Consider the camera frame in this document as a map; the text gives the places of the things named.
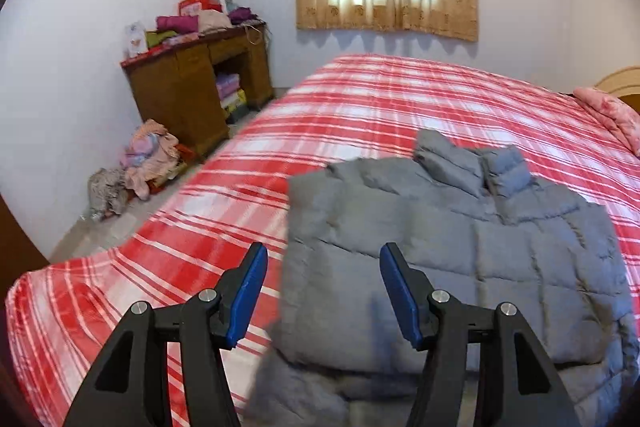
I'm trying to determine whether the magenta folded cloth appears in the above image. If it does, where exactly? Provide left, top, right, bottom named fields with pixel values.
left=156, top=14, right=201, bottom=34

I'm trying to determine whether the pink folded cloth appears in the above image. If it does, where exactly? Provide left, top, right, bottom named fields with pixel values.
left=197, top=9, right=234, bottom=34

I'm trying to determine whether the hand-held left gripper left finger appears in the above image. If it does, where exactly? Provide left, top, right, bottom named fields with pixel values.
left=62, top=242, right=269, bottom=427

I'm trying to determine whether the pile of pink clothes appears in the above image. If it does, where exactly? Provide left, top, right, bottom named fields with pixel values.
left=120, top=119, right=182, bottom=200

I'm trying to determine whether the grey puffer jacket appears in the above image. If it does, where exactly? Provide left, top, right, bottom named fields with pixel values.
left=245, top=128, right=640, bottom=427

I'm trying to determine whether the brown wooden panel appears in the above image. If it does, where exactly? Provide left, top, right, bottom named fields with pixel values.
left=0, top=194, right=51, bottom=275

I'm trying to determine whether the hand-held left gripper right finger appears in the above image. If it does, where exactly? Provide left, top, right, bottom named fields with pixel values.
left=379, top=242, right=583, bottom=427

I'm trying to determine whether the pink floral pillow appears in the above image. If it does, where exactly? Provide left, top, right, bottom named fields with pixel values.
left=572, top=87, right=640, bottom=156

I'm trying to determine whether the cream arched headboard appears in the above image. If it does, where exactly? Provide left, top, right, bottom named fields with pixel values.
left=595, top=66, right=640, bottom=100

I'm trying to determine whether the stack of folded linens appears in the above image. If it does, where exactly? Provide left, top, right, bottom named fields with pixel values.
left=215, top=73, right=249, bottom=118

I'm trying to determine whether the green folded cloth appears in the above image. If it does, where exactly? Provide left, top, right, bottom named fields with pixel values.
left=145, top=29, right=177, bottom=54

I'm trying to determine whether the bed with red plaid sheet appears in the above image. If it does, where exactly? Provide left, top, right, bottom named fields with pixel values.
left=5, top=53, right=640, bottom=427

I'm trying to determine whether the grey patterned cloth heap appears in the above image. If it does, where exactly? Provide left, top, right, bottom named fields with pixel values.
left=87, top=168, right=129, bottom=221

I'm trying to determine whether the brown wooden desk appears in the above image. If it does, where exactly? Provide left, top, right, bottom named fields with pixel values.
left=120, top=23, right=276, bottom=164

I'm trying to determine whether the red and white package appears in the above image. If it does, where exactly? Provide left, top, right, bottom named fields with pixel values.
left=178, top=0, right=224, bottom=16

